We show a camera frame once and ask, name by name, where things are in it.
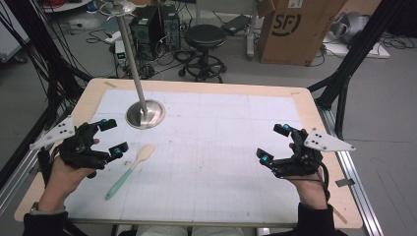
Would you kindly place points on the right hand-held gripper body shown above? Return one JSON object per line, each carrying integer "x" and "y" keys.
{"x": 303, "y": 160}

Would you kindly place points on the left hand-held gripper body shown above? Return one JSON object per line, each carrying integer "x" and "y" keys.
{"x": 78, "y": 149}

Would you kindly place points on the person's right hand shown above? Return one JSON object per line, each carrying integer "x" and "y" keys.
{"x": 309, "y": 190}

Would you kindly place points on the person's left hand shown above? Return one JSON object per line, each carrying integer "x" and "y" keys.
{"x": 62, "y": 183}

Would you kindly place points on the metal stand with round base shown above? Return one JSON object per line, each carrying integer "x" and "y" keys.
{"x": 146, "y": 113}

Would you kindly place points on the grey tape strip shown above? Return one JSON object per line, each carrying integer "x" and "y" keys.
{"x": 345, "y": 182}

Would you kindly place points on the white gridded mat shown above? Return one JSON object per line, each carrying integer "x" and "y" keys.
{"x": 203, "y": 157}

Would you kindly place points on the grey wristwatch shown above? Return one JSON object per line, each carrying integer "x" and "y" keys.
{"x": 44, "y": 210}

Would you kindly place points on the small white power supply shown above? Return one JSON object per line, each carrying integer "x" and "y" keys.
{"x": 120, "y": 52}

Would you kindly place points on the white power strip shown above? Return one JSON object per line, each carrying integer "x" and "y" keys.
{"x": 113, "y": 37}

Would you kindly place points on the large cardboard box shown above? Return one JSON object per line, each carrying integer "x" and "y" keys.
{"x": 301, "y": 36}

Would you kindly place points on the large black computer tower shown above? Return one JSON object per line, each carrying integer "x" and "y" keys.
{"x": 146, "y": 29}

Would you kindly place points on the person's legs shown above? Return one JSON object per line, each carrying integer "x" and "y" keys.
{"x": 190, "y": 231}

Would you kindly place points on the white floor board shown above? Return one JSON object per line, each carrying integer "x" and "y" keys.
{"x": 357, "y": 49}

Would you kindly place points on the black flat device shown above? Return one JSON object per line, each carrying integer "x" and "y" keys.
{"x": 236, "y": 24}

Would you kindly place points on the slim black computer tower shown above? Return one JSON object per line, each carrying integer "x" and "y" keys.
{"x": 170, "y": 28}

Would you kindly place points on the black round stool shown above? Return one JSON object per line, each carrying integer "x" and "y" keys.
{"x": 205, "y": 37}

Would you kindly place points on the grey rounded machine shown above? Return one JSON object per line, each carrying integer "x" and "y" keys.
{"x": 349, "y": 26}

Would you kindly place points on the aluminium rail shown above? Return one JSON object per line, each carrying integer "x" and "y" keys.
{"x": 354, "y": 183}
{"x": 16, "y": 187}

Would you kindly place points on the black metal frame strut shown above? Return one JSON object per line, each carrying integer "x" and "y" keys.
{"x": 39, "y": 49}
{"x": 354, "y": 55}

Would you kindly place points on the white metal post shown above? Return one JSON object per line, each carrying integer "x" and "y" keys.
{"x": 250, "y": 29}

